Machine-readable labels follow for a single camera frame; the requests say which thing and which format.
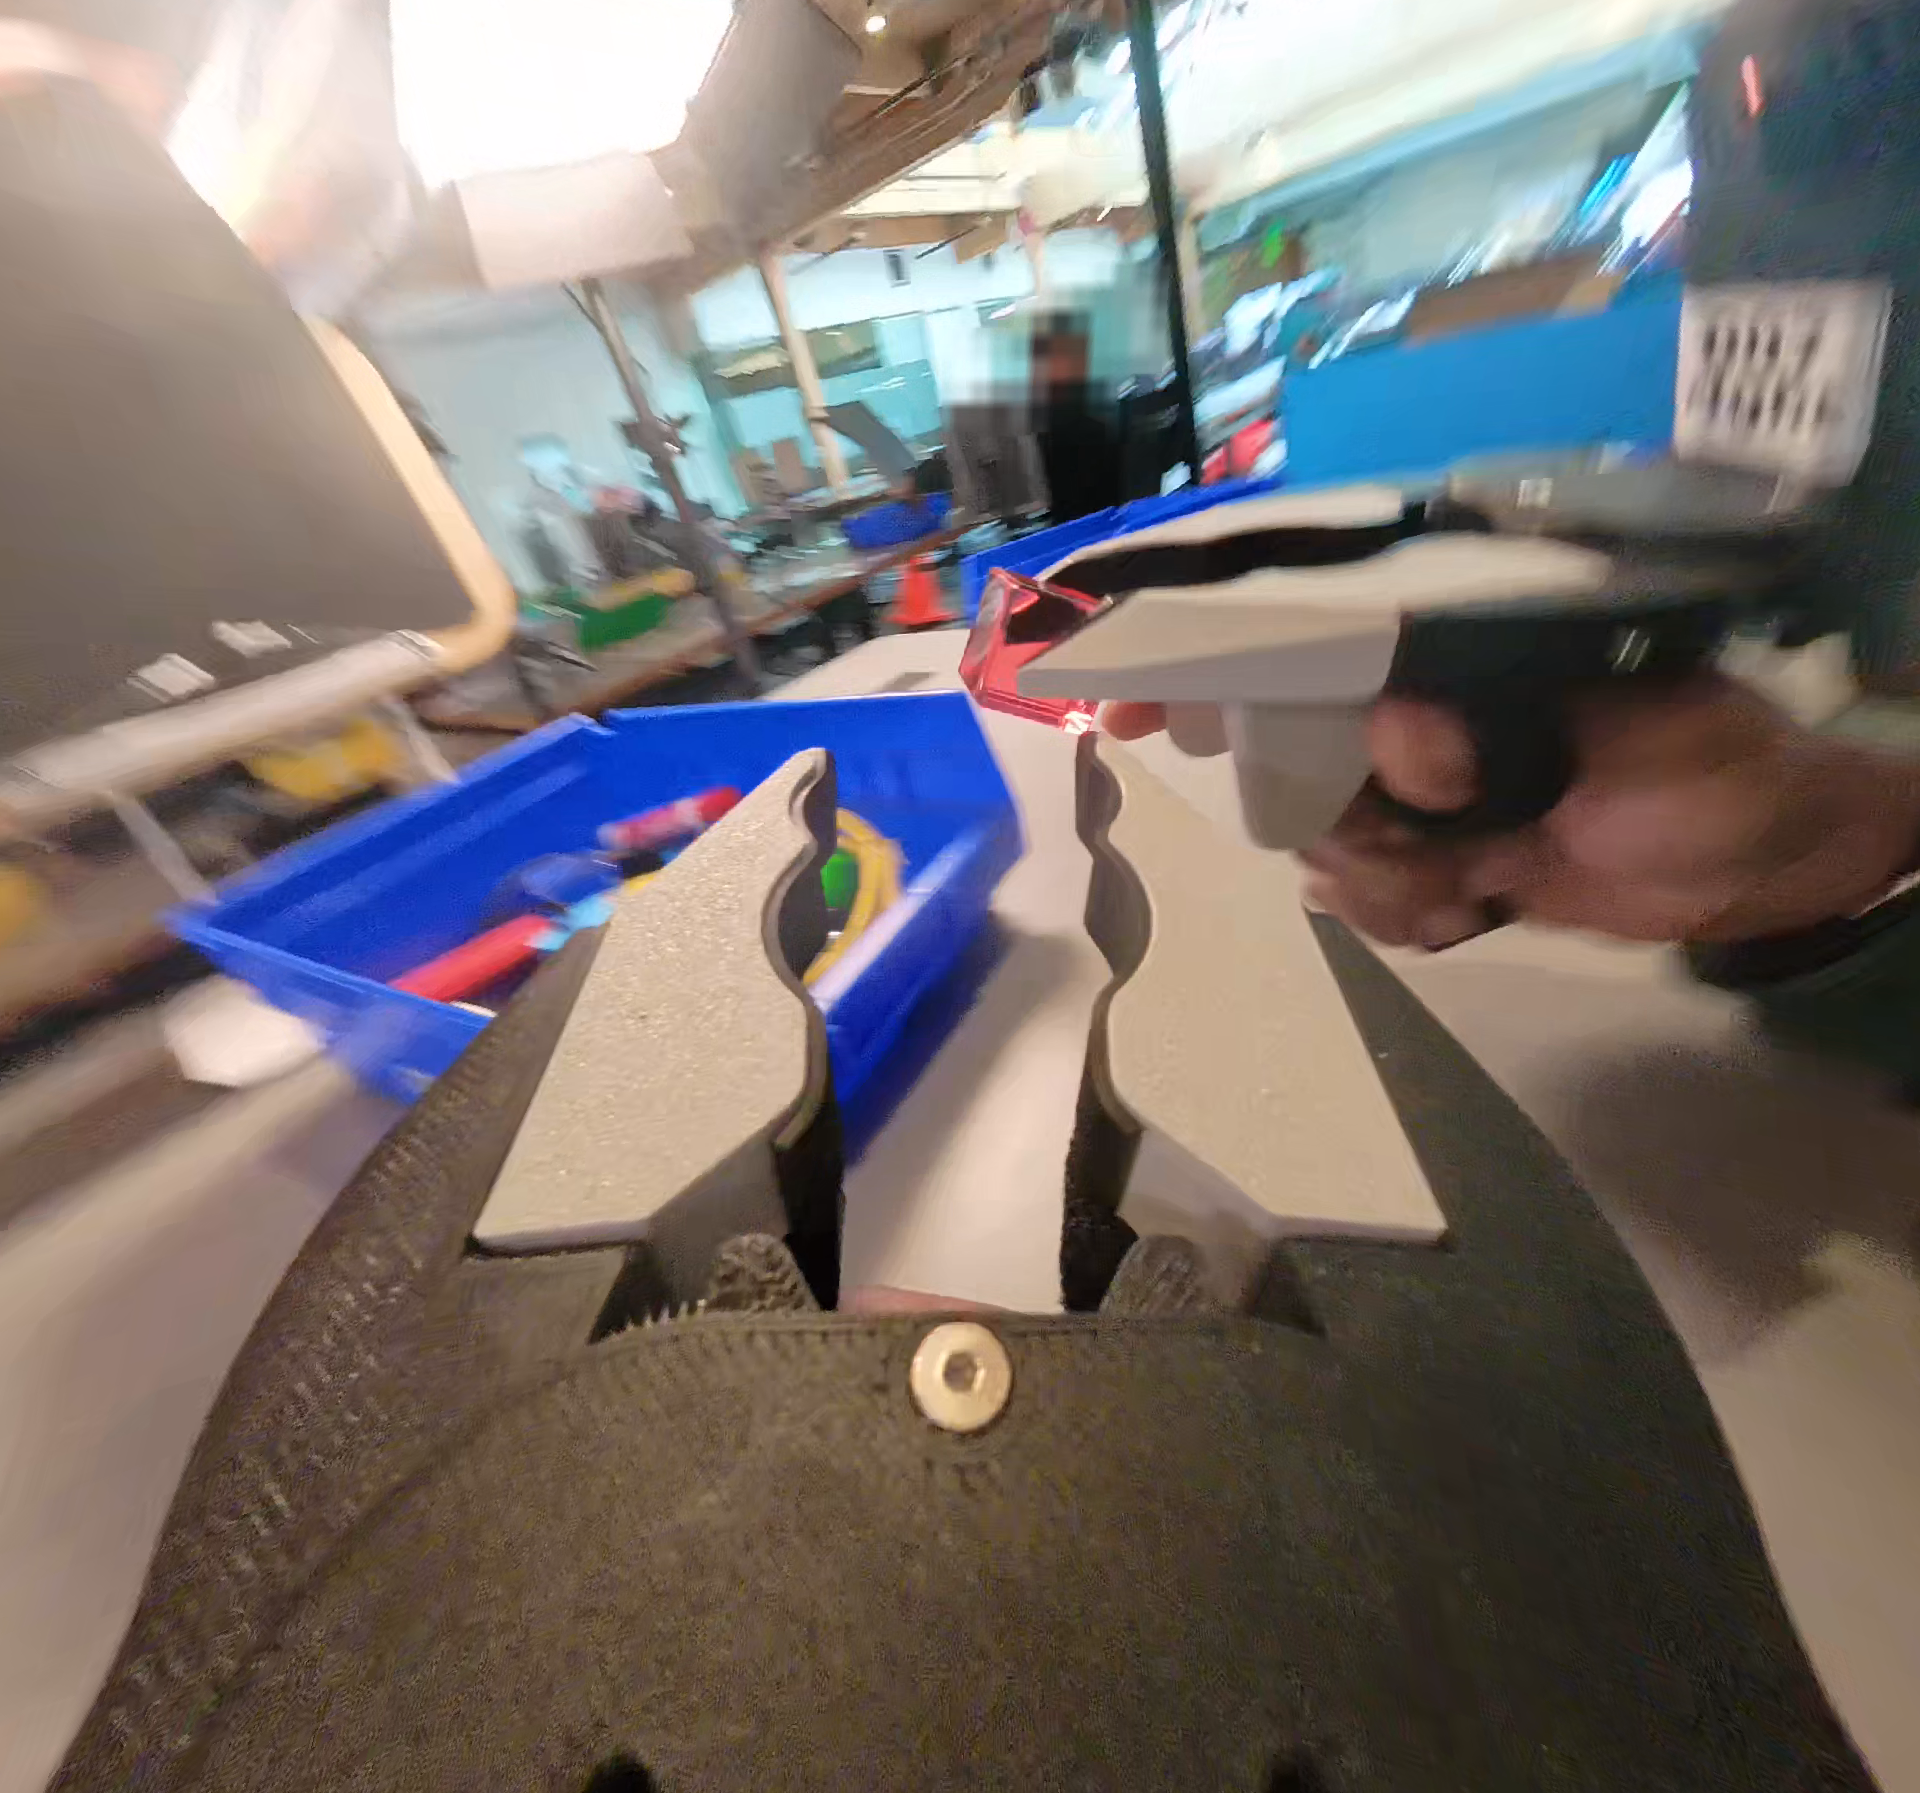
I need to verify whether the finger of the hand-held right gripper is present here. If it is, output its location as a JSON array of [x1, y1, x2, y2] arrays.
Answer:
[[1037, 489, 1457, 601], [1014, 533, 1622, 853]]

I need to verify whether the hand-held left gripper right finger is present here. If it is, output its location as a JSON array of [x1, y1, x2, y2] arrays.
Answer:
[[1058, 731, 1452, 1310]]

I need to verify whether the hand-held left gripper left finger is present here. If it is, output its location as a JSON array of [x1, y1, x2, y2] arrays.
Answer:
[[472, 746, 849, 1310]]

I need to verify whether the red transparent cube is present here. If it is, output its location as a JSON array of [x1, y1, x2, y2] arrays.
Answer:
[[958, 571, 1104, 736]]

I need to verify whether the blue plastic bin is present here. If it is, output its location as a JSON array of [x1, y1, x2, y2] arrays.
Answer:
[[961, 474, 1277, 610], [171, 691, 1024, 1135]]

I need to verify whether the person's right forearm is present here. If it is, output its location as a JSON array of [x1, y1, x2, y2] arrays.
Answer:
[[1679, 878, 1920, 1107]]

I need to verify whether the person's right hand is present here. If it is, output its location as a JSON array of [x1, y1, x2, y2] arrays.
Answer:
[[1095, 669, 1920, 955]]

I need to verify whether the light stand pole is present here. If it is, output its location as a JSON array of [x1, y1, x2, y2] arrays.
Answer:
[[1104, 0, 1207, 489]]

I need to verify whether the studio light panel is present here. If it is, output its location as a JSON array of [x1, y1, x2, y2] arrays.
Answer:
[[377, 0, 788, 297]]

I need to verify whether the blue partition wall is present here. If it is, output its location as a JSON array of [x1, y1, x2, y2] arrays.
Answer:
[[1283, 265, 1688, 489]]

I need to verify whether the yellow cable coil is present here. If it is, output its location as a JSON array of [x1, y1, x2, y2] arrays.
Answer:
[[817, 809, 910, 971]]

